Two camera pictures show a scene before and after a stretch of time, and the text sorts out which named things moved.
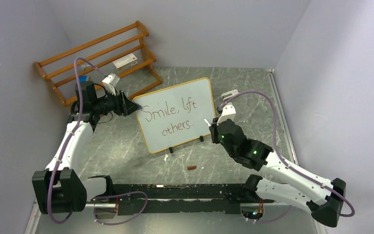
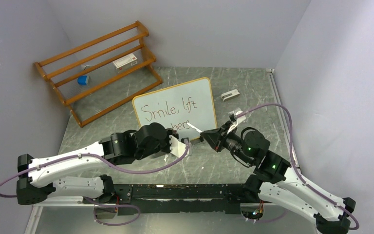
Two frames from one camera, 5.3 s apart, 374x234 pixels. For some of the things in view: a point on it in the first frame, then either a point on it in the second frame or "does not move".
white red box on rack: x=125 y=62 does not move
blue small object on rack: x=83 y=78 does not move
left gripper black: x=123 y=106 to x=170 y=131
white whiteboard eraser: x=225 y=96 does not move
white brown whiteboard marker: x=208 y=124 to x=197 y=130
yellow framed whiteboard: x=176 y=115 does not move
